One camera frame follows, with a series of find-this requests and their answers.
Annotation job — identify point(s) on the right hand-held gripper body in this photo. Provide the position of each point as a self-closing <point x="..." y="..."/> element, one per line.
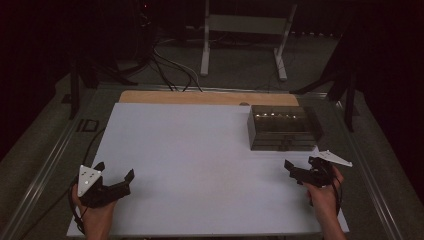
<point x="315" y="176"/>

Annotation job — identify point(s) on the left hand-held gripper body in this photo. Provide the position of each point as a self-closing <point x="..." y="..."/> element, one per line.
<point x="100" y="195"/>

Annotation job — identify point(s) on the smoky clear plastic drawer box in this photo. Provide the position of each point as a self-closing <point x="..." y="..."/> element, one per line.
<point x="280" y="123"/>

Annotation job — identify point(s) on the person's left hand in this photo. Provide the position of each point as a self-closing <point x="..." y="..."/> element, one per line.
<point x="96" y="218"/>

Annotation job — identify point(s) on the person's right hand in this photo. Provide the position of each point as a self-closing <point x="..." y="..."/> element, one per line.
<point x="323" y="200"/>

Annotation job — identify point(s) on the white board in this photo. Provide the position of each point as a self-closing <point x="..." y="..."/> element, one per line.
<point x="186" y="166"/>

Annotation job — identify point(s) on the black stand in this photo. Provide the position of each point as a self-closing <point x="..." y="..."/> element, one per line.
<point x="75" y="93"/>
<point x="348" y="100"/>

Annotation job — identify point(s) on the wooden table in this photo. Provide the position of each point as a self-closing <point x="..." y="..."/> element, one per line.
<point x="200" y="98"/>

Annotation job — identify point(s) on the dark equipment stand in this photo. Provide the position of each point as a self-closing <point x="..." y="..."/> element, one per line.
<point x="144" y="30"/>

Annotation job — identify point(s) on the metal floor rail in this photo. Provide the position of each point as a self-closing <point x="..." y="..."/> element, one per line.
<point x="40" y="186"/>
<point x="373" y="186"/>

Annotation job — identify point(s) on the white metal stand frame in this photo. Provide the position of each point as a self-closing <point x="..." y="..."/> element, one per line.
<point x="246" y="24"/>

